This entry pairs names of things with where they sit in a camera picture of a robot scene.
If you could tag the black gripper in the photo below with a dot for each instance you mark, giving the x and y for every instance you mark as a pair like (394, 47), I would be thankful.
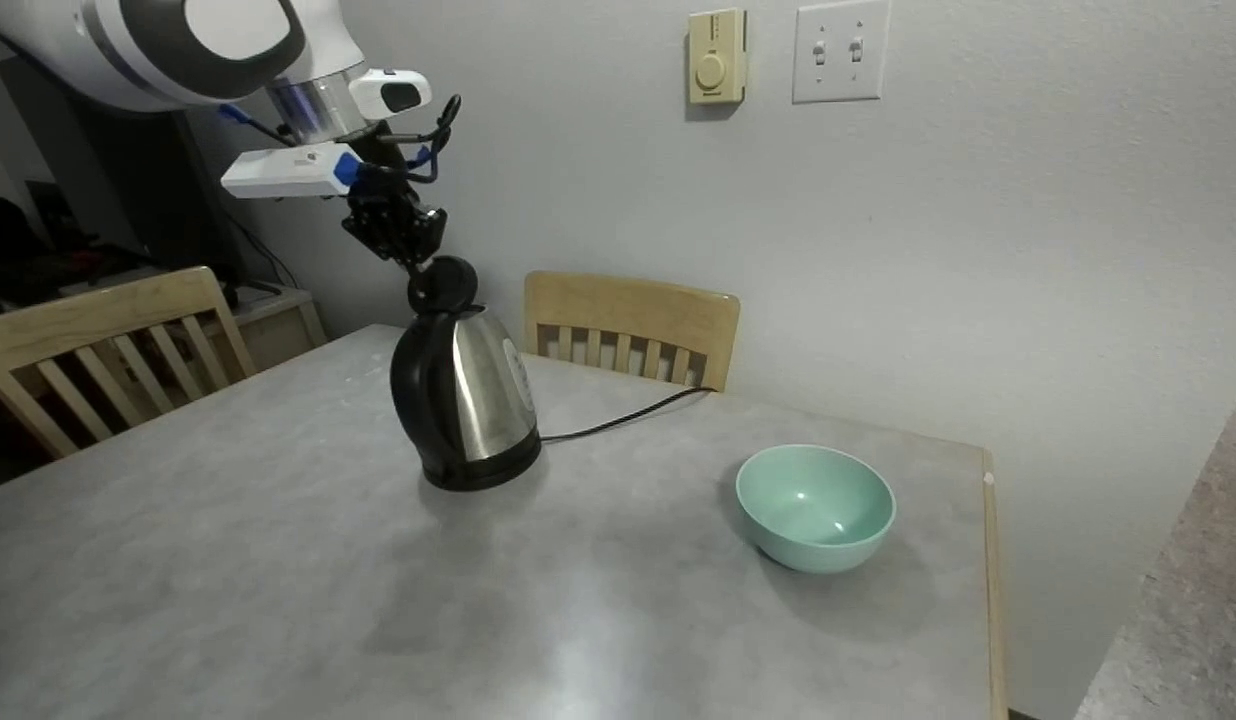
(383, 184)

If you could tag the black steel electric kettle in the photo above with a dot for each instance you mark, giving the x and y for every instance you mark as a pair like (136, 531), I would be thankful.
(477, 395)

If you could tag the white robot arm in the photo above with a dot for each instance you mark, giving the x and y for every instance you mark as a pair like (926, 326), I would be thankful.
(177, 47)

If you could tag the low beige side cabinet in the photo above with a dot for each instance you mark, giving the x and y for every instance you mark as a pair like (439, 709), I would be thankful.
(280, 320)

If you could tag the wooden chair with short slats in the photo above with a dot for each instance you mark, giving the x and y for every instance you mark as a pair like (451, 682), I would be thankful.
(638, 314)

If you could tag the large black panel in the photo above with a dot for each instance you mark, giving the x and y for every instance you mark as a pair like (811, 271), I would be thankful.
(136, 173)

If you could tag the wooden slatted chair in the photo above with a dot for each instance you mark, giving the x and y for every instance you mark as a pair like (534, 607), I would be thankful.
(100, 334)

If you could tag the mint green bowl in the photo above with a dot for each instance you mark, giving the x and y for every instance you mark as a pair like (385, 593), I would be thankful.
(817, 515)

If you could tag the speckled grey countertop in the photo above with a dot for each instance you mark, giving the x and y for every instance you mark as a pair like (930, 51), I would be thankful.
(1198, 602)

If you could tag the beige wall dial thermostat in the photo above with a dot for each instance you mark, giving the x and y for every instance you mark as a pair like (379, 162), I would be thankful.
(713, 53)

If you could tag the white double light switch plate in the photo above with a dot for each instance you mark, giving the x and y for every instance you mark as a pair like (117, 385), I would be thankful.
(840, 51)

